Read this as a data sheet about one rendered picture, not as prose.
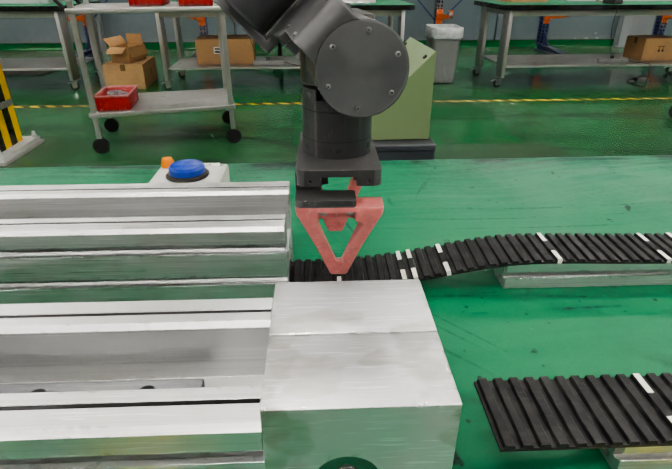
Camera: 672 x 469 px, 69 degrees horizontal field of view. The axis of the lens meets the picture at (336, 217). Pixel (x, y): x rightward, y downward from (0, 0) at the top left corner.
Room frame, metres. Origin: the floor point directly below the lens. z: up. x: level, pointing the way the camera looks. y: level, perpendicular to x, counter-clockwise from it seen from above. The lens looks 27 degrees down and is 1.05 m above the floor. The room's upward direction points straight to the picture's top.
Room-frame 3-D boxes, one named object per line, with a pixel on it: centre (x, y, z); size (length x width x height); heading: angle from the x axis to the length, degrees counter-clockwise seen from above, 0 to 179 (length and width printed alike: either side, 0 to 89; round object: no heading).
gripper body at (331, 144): (0.39, 0.00, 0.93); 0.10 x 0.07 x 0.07; 2
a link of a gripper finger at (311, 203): (0.37, 0.00, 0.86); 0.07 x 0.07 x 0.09; 2
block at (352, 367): (0.22, -0.01, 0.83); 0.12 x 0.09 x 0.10; 2
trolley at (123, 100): (3.36, 1.21, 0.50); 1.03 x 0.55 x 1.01; 105
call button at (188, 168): (0.52, 0.17, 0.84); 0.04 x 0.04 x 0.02
